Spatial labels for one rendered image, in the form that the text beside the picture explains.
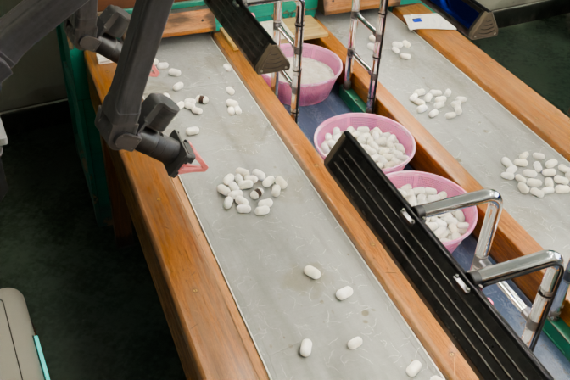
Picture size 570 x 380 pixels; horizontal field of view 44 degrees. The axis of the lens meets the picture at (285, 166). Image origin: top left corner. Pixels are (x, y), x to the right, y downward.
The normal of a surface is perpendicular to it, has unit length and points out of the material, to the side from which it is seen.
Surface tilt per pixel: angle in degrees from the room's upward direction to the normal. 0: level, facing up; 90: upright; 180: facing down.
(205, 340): 0
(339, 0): 67
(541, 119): 0
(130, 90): 98
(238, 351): 0
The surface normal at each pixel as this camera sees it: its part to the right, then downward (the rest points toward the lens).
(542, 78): 0.04, -0.80
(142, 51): 0.51, 0.65
